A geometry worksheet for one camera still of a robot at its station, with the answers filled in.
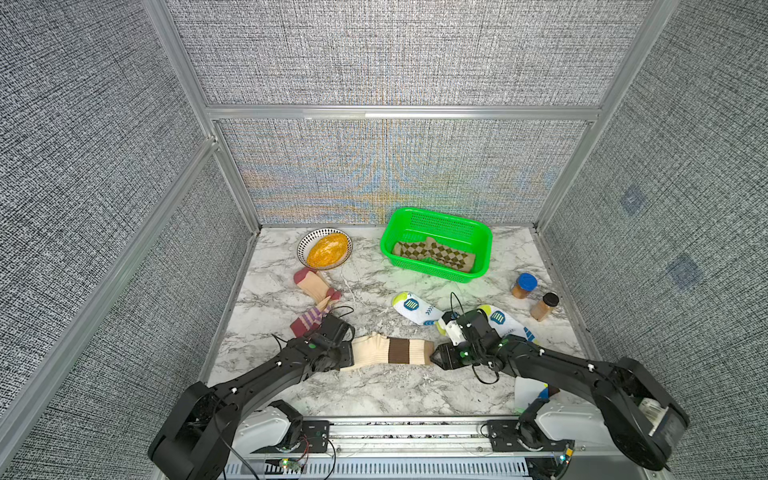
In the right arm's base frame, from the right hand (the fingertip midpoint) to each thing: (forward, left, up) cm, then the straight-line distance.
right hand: (435, 349), depth 85 cm
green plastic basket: (+50, +5, -1) cm, 51 cm away
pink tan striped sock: (+24, +39, -1) cm, 46 cm away
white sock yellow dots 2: (-11, -22, +1) cm, 25 cm away
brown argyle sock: (+33, -13, -2) cm, 35 cm away
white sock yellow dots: (+13, +4, -2) cm, 14 cm away
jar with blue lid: (+21, -31, +2) cm, 38 cm away
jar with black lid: (+11, -33, +2) cm, 35 cm away
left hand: (-1, +24, -2) cm, 25 cm away
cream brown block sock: (+1, +18, -2) cm, 18 cm away
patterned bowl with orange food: (+34, +35, +4) cm, 49 cm away
